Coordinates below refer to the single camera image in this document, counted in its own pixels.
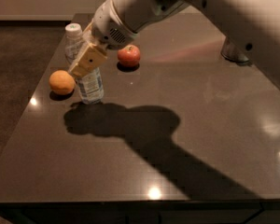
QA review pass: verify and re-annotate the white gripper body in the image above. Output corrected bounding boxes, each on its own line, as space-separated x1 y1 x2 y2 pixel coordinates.
83 0 137 50

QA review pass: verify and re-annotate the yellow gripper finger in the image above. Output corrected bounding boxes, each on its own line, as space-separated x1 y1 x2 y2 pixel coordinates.
68 42 107 78

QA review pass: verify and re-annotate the clear plastic water bottle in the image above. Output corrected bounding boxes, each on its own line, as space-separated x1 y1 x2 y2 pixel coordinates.
64 23 104 105

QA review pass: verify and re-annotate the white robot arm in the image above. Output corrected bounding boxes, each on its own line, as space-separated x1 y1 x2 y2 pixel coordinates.
69 0 280 90

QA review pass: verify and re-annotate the red apple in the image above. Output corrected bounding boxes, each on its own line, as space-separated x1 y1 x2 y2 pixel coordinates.
118 45 141 68

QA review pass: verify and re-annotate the orange fruit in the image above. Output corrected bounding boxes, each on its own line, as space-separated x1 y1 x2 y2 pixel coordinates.
49 70 75 95

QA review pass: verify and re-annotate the grey metal bin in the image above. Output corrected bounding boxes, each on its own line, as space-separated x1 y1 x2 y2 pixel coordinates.
221 37 249 63

